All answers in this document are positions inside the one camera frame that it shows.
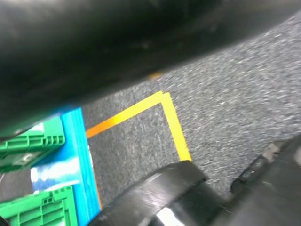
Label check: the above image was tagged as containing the blue metal shelf rack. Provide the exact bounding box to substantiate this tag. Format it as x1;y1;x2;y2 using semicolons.
30;107;102;226

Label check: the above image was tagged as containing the dark robot body part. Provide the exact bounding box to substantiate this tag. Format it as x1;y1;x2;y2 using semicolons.
226;134;301;226

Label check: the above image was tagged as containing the yellow floor tape square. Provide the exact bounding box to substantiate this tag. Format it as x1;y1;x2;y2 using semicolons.
85;91;192;162

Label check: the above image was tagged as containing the green plastic crate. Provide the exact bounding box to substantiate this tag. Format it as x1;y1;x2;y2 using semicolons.
0;116;66;174
0;186;78;226

